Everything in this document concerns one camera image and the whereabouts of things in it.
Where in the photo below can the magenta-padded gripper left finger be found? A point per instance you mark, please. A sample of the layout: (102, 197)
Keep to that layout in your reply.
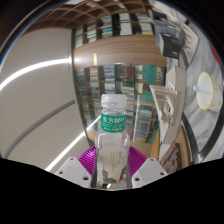
(71, 170)

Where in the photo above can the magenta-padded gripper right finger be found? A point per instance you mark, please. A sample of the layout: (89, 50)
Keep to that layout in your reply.
(150, 170)

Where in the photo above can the clear bottle with green label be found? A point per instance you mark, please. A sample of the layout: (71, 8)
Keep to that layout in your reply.
(112, 140)

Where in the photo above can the long ceiling light strip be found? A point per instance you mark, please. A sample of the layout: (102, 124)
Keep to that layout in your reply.
(33, 68)
(66, 150)

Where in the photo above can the beige building model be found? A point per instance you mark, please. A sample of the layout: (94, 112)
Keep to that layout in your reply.
(163, 100)

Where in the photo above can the light blue spoon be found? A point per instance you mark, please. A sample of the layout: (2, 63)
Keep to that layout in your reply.
(201, 89)

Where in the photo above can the flat round red coaster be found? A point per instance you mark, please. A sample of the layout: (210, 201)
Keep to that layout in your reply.
(216, 53)

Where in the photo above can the wooden cubby shelf unit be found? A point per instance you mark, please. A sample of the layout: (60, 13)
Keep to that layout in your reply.
(100, 8)

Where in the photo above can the large wall bookshelf with books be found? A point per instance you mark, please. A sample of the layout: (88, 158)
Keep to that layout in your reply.
(113, 80)

